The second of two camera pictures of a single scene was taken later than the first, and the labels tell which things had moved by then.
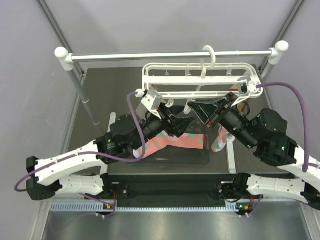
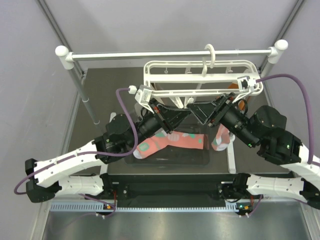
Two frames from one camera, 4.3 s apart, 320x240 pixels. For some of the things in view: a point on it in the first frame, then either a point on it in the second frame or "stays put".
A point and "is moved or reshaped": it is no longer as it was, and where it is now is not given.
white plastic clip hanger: [207, 63] is moved or reshaped
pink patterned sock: [220, 142] is moved or reshaped
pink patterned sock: [164, 140] stays put
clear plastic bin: [179, 156] stays put
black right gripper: [205, 110] stays put
